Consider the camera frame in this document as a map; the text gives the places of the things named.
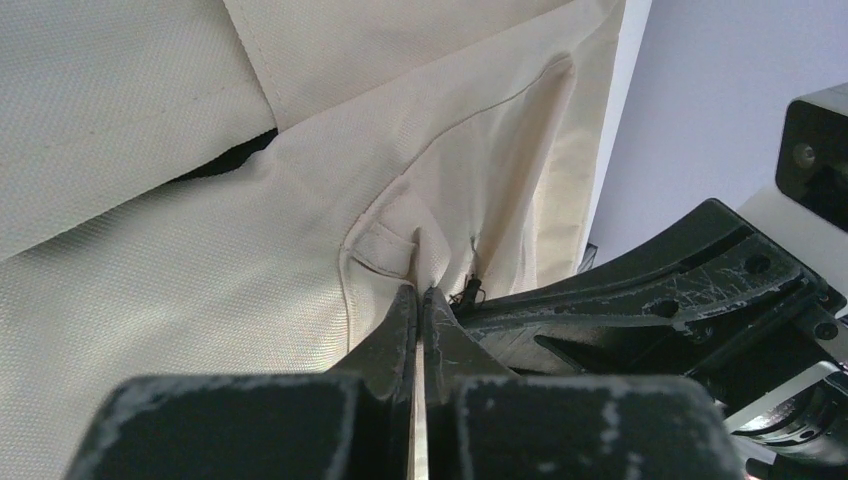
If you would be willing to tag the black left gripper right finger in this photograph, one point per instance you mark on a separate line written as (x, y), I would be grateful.
(485, 422)

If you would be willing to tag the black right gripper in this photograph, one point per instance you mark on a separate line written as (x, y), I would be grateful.
(750, 304)

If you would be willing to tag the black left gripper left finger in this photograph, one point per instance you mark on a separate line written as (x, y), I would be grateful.
(353, 421)

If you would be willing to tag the beige canvas backpack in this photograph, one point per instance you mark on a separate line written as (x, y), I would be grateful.
(194, 187)

